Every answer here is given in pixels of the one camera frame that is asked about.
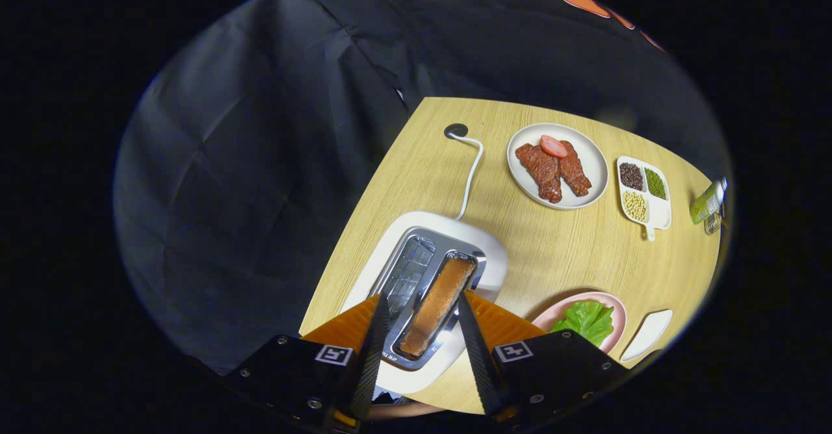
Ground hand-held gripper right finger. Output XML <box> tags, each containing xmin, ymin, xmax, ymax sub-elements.
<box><xmin>457</xmin><ymin>290</ymin><xmax>630</xmax><ymax>429</ymax></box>

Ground pile of yellow soybeans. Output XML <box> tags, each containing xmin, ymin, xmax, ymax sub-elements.
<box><xmin>623</xmin><ymin>190</ymin><xmax>649</xmax><ymax>223</ymax></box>

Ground round white plate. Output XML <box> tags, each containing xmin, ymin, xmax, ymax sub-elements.
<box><xmin>506</xmin><ymin>123</ymin><xmax>609</xmax><ymax>211</ymax></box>

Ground green lettuce leaf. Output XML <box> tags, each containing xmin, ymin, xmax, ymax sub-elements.
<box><xmin>549</xmin><ymin>300</ymin><xmax>616</xmax><ymax>348</ymax></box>

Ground white square plate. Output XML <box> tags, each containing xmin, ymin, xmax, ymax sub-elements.
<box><xmin>619</xmin><ymin>309</ymin><xmax>674</xmax><ymax>363</ymax></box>

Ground white divided dish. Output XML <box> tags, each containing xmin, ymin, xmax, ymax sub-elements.
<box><xmin>616</xmin><ymin>155</ymin><xmax>672</xmax><ymax>242</ymax></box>

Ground red sausage slice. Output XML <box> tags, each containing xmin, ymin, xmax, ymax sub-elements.
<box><xmin>540</xmin><ymin>134</ymin><xmax>569</xmax><ymax>159</ymax></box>

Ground toasted bread slice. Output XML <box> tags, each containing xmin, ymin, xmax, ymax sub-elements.
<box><xmin>398</xmin><ymin>256</ymin><xmax>477</xmax><ymax>358</ymax></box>

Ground brown meat piece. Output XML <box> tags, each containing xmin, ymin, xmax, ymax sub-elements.
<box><xmin>558</xmin><ymin>140</ymin><xmax>593</xmax><ymax>198</ymax></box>
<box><xmin>515</xmin><ymin>143</ymin><xmax>563</xmax><ymax>204</ymax></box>

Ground white toaster cable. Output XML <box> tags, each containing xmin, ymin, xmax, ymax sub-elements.
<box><xmin>448</xmin><ymin>133</ymin><xmax>485</xmax><ymax>220</ymax></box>

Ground pink plate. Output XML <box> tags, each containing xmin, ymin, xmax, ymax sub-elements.
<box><xmin>531</xmin><ymin>291</ymin><xmax>628</xmax><ymax>355</ymax></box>

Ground green silver bottle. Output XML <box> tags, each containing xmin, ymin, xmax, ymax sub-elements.
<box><xmin>689</xmin><ymin>177</ymin><xmax>729</xmax><ymax>225</ymax></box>

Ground black backdrop cloth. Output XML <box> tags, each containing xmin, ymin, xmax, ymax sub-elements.
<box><xmin>112</xmin><ymin>0</ymin><xmax>732</xmax><ymax>376</ymax></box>

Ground pile of green beans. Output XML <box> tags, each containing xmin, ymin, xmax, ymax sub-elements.
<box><xmin>644</xmin><ymin>168</ymin><xmax>668</xmax><ymax>201</ymax></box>

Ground pile of dark beans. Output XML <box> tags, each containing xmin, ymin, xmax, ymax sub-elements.
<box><xmin>619</xmin><ymin>162</ymin><xmax>644</xmax><ymax>192</ymax></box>

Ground white toaster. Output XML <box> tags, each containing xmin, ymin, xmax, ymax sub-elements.
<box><xmin>339</xmin><ymin>211</ymin><xmax>508</xmax><ymax>396</ymax></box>

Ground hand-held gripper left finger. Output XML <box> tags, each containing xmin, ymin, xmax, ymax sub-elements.
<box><xmin>224</xmin><ymin>293</ymin><xmax>392</xmax><ymax>431</ymax></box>

